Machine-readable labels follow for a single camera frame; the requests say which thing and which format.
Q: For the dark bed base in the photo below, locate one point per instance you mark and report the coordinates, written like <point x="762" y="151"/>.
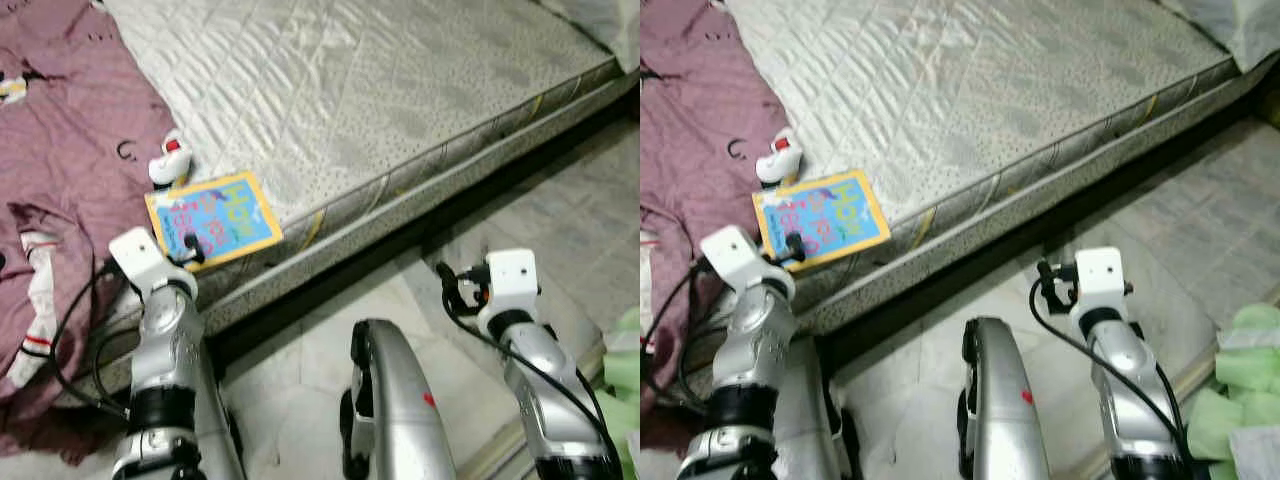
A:
<point x="1000" y="255"/>
<point x="400" y="240"/>

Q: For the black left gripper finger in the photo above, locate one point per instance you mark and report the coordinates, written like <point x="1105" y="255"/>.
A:
<point x="196" y="250"/>
<point x="797" y="247"/>

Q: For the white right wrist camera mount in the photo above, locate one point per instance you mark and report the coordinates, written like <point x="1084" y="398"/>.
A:
<point x="1100" y="280"/>
<point x="510" y="285"/>

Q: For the silver robot left leg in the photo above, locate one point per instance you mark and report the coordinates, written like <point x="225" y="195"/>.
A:
<point x="820" y="420"/>
<point x="225" y="430"/>

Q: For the white quilted mattress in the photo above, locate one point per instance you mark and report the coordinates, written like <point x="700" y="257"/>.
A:
<point x="350" y="90"/>
<point x="980" y="90"/>

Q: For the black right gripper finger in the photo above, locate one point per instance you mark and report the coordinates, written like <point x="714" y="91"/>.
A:
<point x="1043" y="273"/>
<point x="446" y="276"/>

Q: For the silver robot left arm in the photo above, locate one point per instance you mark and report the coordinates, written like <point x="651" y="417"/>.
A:
<point x="750" y="350"/>
<point x="165" y="350"/>

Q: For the white red toy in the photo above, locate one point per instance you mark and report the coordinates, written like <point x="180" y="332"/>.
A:
<point x="778" y="158"/>
<point x="170" y="160"/>

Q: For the white red-striped cloth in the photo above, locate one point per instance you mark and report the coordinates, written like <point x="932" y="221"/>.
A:
<point x="38" y="310"/>
<point x="646" y="280"/>

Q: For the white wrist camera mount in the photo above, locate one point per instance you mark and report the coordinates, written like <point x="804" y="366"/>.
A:
<point x="145" y="260"/>
<point x="740" y="258"/>
<point x="510" y="285"/>
<point x="1100" y="280"/>

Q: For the light green ruffled dress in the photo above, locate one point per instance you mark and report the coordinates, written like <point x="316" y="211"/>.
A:
<point x="1240" y="400"/>
<point x="625" y="370"/>

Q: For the maroon blanket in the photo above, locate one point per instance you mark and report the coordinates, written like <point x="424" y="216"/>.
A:
<point x="70" y="150"/>
<point x="690" y="130"/>

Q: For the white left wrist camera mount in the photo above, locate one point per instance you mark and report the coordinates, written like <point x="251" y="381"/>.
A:
<point x="740" y="258"/>
<point x="145" y="260"/>

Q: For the blue yellow-bordered children's book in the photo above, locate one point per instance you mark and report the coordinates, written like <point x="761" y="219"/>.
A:
<point x="835" y="215"/>
<point x="225" y="215"/>

